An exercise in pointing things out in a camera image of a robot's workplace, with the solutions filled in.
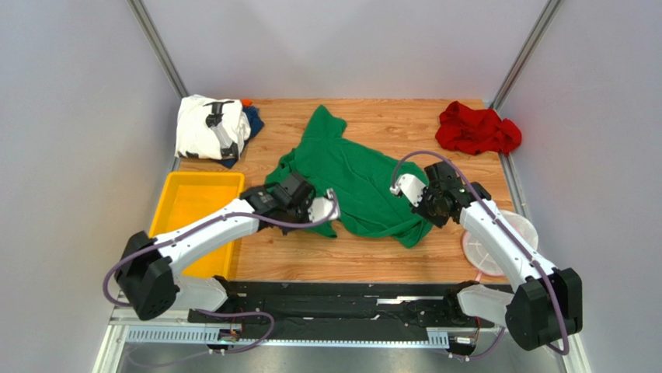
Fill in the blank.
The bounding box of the green t shirt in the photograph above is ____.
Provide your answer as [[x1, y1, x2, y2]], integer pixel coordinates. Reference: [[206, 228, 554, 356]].
[[265, 106, 433, 249]]

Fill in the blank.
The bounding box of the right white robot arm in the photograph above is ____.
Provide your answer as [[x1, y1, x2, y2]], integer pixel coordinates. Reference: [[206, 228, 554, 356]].
[[391, 162, 584, 350]]

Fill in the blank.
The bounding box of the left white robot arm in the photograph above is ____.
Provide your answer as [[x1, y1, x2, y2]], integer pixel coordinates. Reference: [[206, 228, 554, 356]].
[[103, 173, 338, 321]]

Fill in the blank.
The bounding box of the red t shirt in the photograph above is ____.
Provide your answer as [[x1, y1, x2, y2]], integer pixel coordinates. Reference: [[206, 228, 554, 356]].
[[435, 101, 522, 155]]

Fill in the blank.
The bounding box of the white pink round basket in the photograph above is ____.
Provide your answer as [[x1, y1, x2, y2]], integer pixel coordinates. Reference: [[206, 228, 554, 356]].
[[461, 211, 538, 277]]

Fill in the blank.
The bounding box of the blue t shirt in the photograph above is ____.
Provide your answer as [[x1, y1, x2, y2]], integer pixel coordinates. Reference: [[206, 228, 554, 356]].
[[221, 105, 265, 169]]

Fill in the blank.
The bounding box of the yellow plastic bin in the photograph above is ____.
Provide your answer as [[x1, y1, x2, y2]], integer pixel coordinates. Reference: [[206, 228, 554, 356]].
[[148, 171, 245, 279]]

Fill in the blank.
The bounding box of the white printed t shirt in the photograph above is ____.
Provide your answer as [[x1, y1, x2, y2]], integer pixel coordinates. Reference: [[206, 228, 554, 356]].
[[175, 95, 253, 161]]

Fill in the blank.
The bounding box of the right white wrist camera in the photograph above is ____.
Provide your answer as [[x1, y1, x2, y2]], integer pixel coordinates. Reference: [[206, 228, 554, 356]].
[[389, 173, 427, 207]]

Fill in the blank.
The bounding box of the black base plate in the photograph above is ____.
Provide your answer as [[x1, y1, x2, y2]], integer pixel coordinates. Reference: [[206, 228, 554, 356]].
[[217, 281, 495, 342]]

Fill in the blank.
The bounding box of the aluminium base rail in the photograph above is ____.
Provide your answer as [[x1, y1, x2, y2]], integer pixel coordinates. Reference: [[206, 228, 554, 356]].
[[99, 281, 570, 361]]

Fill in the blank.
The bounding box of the right aluminium frame post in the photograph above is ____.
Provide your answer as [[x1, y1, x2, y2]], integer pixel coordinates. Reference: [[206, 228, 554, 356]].
[[490, 0, 564, 111]]

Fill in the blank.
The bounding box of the aluminium frame post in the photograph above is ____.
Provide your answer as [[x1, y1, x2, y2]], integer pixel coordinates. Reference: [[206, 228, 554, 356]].
[[127, 0, 189, 98], [490, 0, 564, 111]]

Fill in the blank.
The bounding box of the left aluminium frame post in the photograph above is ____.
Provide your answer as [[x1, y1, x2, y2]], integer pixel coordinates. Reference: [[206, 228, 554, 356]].
[[127, 0, 189, 98]]

